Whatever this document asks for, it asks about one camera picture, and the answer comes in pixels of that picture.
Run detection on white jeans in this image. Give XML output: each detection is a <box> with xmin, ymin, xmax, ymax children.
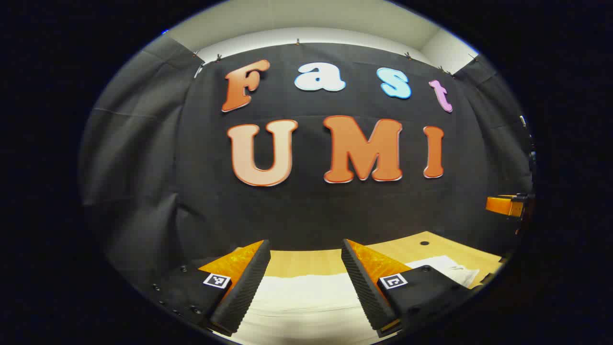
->
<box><xmin>229</xmin><ymin>255</ymin><xmax>480</xmax><ymax>345</ymax></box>

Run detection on black backdrop cloth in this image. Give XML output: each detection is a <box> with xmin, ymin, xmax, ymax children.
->
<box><xmin>79</xmin><ymin>36</ymin><xmax>534</xmax><ymax>288</ymax></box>

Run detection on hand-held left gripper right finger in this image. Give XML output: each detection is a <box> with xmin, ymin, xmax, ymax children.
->
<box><xmin>341</xmin><ymin>239</ymin><xmax>479</xmax><ymax>338</ymax></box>

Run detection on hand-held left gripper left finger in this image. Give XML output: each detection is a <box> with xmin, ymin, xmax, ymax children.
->
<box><xmin>144</xmin><ymin>240</ymin><xmax>272</xmax><ymax>335</ymax></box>

